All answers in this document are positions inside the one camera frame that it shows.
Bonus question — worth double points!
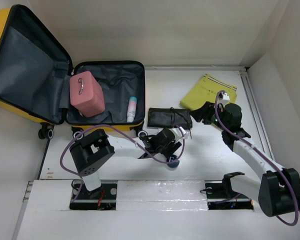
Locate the white spray bottle blue text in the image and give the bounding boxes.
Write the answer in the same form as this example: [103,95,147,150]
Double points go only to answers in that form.
[175,126,191,140]

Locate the black drawstring pouch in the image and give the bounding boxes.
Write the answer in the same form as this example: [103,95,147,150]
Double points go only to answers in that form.
[147,107,193,130]

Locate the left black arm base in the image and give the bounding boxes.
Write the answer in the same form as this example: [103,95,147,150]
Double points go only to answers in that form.
[69,179,118,211]

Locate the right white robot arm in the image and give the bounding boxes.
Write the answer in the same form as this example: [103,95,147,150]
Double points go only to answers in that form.
[190,101,300,226]

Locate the yellow hard-shell suitcase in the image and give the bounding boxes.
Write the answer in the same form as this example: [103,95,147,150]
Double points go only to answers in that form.
[0,4,146,139]

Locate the round silver tin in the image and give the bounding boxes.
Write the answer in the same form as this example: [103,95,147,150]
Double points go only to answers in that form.
[166,155,180,169]

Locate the yellow-green shorts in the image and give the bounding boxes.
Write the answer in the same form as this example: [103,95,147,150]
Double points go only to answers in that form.
[179,74,238,111]

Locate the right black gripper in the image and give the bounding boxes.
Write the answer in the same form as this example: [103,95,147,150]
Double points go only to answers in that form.
[188,101,229,131]

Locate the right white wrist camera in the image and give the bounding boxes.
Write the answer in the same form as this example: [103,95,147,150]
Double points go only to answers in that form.
[218,91,230,105]

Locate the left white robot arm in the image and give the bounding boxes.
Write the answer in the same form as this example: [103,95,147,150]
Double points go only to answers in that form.
[69,126,188,199]

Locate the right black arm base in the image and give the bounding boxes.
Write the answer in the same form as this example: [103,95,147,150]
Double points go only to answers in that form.
[200,171,254,210]

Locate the pink box with handle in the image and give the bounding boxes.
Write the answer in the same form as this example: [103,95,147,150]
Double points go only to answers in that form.
[69,71,106,118]

